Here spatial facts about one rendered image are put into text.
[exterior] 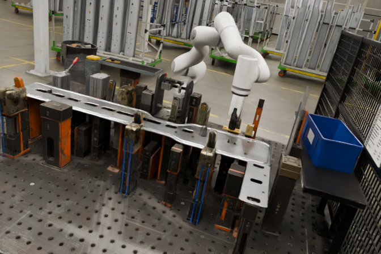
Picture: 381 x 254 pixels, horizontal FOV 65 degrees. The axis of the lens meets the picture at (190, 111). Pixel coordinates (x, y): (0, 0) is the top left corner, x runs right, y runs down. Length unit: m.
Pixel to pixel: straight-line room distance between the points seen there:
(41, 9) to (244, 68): 4.37
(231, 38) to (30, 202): 1.12
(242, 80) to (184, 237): 0.69
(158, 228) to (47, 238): 0.42
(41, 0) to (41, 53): 0.81
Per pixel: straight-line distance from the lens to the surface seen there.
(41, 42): 5.38
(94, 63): 1.94
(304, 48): 8.24
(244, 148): 1.40
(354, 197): 1.26
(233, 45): 1.37
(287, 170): 1.26
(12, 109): 1.66
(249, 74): 1.27
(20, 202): 1.48
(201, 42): 1.63
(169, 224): 1.37
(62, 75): 1.89
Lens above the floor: 1.61
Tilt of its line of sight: 21 degrees down
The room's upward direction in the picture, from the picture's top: 10 degrees clockwise
